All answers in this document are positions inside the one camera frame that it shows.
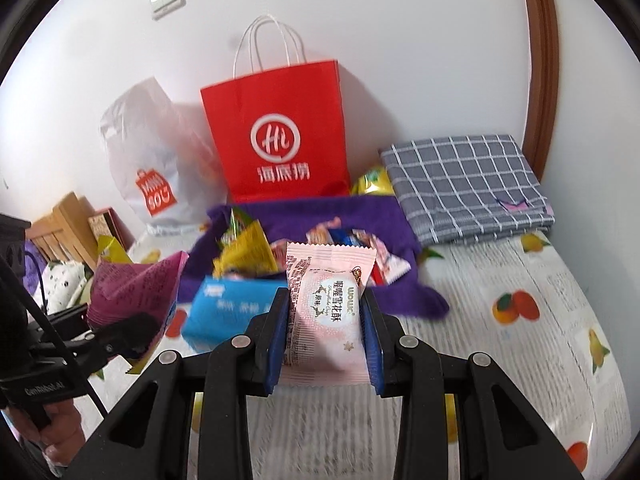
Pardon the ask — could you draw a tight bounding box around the yellow snack packet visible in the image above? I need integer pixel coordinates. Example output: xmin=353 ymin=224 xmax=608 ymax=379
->
xmin=212 ymin=220 xmax=280 ymax=278

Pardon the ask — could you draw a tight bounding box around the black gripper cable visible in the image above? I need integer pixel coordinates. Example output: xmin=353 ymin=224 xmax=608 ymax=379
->
xmin=20 ymin=252 xmax=108 ymax=417

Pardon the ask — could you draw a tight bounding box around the fruit printed tablecloth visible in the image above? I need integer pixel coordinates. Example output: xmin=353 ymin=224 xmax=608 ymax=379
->
xmin=80 ymin=230 xmax=633 ymax=480

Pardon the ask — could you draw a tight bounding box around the white dotted pillow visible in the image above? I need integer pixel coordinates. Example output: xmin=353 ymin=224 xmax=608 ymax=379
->
xmin=42 ymin=260 xmax=93 ymax=311

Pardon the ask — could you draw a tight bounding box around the green snack packet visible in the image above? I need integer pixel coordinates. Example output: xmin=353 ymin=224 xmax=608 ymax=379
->
xmin=220 ymin=207 xmax=251 ymax=248

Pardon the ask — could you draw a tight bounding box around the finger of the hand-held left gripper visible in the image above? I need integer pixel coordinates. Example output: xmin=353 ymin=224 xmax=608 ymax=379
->
xmin=45 ymin=307 xmax=96 ymax=343
xmin=75 ymin=312 xmax=158 ymax=368

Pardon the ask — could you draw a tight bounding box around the white plastic shopping bag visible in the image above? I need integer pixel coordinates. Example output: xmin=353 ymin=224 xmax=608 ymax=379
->
xmin=99 ymin=77 xmax=231 ymax=233

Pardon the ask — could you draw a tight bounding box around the magenta snack packet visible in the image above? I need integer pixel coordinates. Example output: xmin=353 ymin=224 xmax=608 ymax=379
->
xmin=86 ymin=234 xmax=190 ymax=376

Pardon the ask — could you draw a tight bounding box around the grey checked folded cloth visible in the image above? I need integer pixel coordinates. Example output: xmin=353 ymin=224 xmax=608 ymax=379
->
xmin=378 ymin=134 xmax=556 ymax=247

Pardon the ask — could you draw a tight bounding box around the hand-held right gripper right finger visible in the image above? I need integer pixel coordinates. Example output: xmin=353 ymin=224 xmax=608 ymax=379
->
xmin=361 ymin=290 xmax=586 ymax=480

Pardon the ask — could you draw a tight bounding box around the brown patterned book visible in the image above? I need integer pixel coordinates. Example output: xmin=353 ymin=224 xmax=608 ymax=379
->
xmin=87 ymin=207 xmax=135 ymax=251

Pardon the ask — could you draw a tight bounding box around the red paper shopping bag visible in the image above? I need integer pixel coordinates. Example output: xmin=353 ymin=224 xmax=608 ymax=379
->
xmin=200 ymin=15 xmax=351 ymax=204

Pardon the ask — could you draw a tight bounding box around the pink reindeer snack packet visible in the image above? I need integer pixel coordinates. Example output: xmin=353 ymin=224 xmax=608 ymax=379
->
xmin=282 ymin=241 xmax=377 ymax=386

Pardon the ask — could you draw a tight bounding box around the blue tissue pack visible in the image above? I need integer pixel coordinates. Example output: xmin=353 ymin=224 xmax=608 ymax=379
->
xmin=162 ymin=275 xmax=291 ymax=356

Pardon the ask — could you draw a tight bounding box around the person's left hand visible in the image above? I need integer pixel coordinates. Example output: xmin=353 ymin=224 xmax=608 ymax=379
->
xmin=2 ymin=400 xmax=86 ymax=466

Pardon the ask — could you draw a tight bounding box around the wooden headboard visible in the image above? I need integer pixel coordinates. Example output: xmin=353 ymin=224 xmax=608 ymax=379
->
xmin=25 ymin=191 xmax=98 ymax=271

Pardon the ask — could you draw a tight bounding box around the red white swirl snack packet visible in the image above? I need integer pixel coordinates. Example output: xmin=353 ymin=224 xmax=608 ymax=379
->
xmin=370 ymin=237 xmax=412 ymax=287

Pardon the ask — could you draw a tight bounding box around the purple towel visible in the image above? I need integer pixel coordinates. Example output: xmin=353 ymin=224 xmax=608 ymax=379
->
xmin=177 ymin=195 xmax=450 ymax=321

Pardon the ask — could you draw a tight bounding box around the blue red snack packet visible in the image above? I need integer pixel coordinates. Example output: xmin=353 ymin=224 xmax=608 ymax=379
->
xmin=330 ymin=229 xmax=373 ymax=250

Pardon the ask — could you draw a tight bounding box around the yellow snack bag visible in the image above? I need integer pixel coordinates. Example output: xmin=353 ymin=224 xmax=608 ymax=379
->
xmin=350 ymin=166 xmax=396 ymax=197

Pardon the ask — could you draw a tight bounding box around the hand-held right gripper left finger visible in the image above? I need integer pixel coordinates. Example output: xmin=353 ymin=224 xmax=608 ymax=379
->
xmin=65 ymin=287 xmax=291 ymax=480

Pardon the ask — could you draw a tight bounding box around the brown wooden door frame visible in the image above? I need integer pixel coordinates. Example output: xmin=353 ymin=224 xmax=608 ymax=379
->
xmin=517 ymin=0 xmax=559 ymax=181

